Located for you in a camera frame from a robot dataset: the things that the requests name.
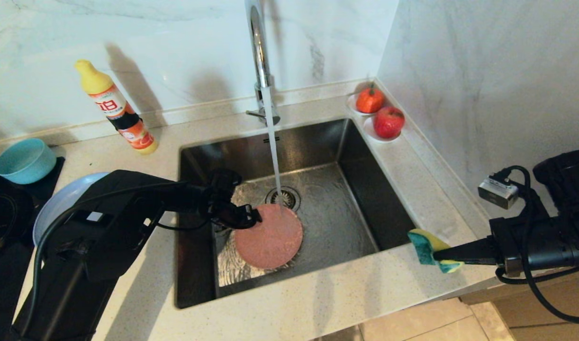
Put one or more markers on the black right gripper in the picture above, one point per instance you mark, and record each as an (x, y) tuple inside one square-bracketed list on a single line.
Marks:
[(512, 244)]

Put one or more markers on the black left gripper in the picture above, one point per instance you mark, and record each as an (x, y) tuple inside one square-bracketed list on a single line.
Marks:
[(230, 215)]

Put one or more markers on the pink plate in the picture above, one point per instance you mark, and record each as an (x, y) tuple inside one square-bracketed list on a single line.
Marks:
[(269, 237)]

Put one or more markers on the yellow green sponge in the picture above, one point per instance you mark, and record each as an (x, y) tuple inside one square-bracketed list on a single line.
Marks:
[(424, 246)]

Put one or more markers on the chrome faucet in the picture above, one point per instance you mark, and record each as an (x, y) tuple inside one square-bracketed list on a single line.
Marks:
[(260, 52)]

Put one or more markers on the orange detergent bottle yellow cap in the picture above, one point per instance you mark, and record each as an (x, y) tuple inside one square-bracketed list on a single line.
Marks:
[(114, 106)]

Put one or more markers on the blue bowl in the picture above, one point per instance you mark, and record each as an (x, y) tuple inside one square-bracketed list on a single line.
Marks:
[(26, 163)]

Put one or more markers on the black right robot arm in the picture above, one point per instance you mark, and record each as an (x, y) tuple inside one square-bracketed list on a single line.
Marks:
[(564, 237)]

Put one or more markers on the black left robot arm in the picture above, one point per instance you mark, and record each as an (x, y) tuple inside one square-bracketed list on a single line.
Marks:
[(104, 237)]

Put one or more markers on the metal sink drain strainer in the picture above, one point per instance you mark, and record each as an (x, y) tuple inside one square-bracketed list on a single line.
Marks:
[(290, 196)]

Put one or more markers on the stainless steel sink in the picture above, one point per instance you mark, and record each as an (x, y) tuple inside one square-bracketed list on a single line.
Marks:
[(341, 227)]

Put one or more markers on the clear water stream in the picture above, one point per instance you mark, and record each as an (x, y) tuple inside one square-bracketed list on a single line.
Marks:
[(274, 147)]

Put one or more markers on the brown wooden cabinet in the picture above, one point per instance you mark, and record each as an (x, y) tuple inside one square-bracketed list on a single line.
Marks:
[(545, 312)]

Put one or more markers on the small white dish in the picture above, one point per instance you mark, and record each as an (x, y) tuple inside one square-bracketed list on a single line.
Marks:
[(374, 136), (352, 104)]

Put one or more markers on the red toy apple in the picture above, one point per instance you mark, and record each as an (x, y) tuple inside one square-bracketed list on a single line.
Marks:
[(389, 122)]

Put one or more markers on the orange toy persimmon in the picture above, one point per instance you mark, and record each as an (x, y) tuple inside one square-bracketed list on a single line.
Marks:
[(370, 100)]

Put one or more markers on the light blue plate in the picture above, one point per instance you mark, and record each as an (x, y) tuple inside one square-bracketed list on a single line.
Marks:
[(57, 203)]

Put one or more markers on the black induction cooktop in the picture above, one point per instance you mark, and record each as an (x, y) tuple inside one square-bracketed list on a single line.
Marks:
[(5, 265)]

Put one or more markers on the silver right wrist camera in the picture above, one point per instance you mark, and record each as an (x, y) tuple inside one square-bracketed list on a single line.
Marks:
[(498, 193)]

